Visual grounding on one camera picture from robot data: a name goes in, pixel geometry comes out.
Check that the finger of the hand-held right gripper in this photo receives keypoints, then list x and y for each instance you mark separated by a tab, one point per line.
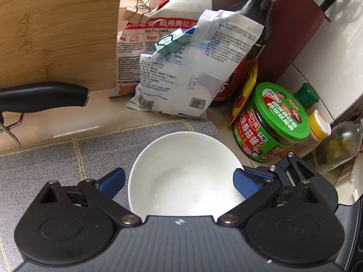
279	172

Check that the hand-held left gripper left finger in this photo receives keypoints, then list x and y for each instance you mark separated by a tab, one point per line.
110	182

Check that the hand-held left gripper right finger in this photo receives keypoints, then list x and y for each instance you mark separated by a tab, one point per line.
246	185

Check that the white bowl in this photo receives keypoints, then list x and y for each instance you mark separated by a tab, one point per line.
181	175

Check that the grey blue checked towel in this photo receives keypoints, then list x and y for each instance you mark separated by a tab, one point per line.
56	161

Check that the green lid sauce jar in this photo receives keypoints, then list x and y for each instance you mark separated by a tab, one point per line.
272	113

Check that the yellow lid spice jar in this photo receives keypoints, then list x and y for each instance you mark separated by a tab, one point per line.
319	126

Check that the cloudy glass bottle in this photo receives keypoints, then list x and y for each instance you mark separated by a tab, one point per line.
340	144

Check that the yellow red packet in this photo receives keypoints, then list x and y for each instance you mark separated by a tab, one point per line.
245	99

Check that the small green cap bottle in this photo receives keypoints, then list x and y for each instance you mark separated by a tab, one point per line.
306	95

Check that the white printed packet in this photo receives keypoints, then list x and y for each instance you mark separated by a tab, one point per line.
204	70

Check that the red white packet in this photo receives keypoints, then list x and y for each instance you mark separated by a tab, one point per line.
133	48

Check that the dark red knife block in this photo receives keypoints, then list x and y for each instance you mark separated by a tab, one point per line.
295	34

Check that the teal binder clip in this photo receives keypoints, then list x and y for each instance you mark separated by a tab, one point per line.
174	41

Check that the dark soy sauce bottle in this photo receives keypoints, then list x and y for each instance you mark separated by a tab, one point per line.
255	14

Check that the bamboo cutting board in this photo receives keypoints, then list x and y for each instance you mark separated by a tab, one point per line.
56	28

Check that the beige binder clip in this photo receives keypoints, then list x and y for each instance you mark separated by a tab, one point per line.
133	11

